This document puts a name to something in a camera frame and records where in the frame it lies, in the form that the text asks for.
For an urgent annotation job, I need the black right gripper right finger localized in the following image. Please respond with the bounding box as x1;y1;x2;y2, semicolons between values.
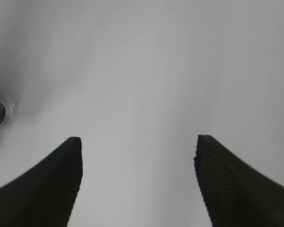
194;135;284;227

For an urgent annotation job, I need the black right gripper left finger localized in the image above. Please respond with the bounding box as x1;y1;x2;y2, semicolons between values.
0;137;83;227

